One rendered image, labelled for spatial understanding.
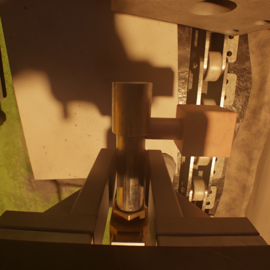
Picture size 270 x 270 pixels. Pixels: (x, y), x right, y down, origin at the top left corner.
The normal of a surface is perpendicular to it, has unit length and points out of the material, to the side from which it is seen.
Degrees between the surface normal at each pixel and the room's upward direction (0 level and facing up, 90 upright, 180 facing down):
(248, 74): 0
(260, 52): 25
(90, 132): 0
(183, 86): 0
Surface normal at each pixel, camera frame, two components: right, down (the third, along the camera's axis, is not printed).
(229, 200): -0.38, 0.26
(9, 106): 0.00, 0.29
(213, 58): 0.00, -0.14
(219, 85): -1.00, -0.02
